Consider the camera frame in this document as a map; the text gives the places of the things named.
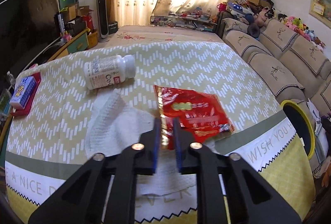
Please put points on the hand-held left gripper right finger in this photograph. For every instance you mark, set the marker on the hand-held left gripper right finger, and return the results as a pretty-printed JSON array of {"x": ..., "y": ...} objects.
[{"x": 178, "y": 147}]

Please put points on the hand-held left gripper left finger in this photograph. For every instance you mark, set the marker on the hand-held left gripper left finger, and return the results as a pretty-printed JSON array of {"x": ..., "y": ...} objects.
[{"x": 156, "y": 147}]

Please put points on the red snack wrapper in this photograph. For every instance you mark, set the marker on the red snack wrapper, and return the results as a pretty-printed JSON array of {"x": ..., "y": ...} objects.
[{"x": 196, "y": 107}]

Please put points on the yellow-rimmed waste bin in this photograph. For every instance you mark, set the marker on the yellow-rimmed waste bin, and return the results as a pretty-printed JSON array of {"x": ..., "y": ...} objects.
[{"x": 297, "y": 125}]

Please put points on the white paper towel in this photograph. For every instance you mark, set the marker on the white paper towel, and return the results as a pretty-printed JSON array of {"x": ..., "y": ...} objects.
[{"x": 116, "y": 125}]

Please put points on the white pill bottle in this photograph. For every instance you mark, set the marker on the white pill bottle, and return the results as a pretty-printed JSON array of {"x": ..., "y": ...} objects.
[{"x": 106, "y": 72}]

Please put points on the yellow bucket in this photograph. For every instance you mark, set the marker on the yellow bucket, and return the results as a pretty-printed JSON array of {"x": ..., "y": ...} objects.
[{"x": 92, "y": 39}]

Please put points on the small black box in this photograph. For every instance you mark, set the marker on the small black box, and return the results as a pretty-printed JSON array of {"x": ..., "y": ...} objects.
[{"x": 113, "y": 27}]

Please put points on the cluttered glass coffee table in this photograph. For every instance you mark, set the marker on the cluttered glass coffee table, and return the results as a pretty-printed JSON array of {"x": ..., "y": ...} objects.
[{"x": 181, "y": 19}]

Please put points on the green television cabinet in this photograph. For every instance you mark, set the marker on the green television cabinet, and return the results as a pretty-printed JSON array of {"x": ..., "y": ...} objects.
[{"x": 77, "y": 42}]

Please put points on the red tray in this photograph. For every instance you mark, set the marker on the red tray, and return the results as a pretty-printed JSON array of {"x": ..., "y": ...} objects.
[{"x": 33, "y": 94}]

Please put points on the grey round cushion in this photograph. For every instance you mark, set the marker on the grey round cushion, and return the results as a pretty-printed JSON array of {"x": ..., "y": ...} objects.
[{"x": 253, "y": 30}]

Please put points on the red fire extinguisher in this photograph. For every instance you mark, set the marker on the red fire extinguisher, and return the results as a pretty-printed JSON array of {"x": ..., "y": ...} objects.
[{"x": 90, "y": 23}]

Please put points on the beige sectional sofa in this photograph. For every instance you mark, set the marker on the beige sectional sofa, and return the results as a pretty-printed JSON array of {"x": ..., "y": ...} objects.
[{"x": 284, "y": 53}]

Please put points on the black tower fan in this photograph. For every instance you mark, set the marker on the black tower fan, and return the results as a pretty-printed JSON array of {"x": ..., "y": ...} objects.
[{"x": 103, "y": 14}]

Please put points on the blue printed box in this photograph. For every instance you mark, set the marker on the blue printed box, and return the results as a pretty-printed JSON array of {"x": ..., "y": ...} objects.
[{"x": 23, "y": 90}]

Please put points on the blue star-print bag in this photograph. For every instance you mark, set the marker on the blue star-print bag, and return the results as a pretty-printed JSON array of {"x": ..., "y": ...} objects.
[{"x": 236, "y": 8}]

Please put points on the open cardboard box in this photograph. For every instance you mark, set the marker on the open cardboard box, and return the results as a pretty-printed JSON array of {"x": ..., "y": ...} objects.
[{"x": 82, "y": 13}]

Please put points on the tall black box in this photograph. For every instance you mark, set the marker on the tall black box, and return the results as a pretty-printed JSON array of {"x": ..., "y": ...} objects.
[{"x": 59, "y": 23}]

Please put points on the pile of plush toys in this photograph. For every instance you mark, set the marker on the pile of plush toys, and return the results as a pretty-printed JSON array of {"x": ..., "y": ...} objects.
[{"x": 297, "y": 24}]

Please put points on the black flat-screen television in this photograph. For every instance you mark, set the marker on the black flat-screen television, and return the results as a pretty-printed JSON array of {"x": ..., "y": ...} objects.
[{"x": 25, "y": 24}]

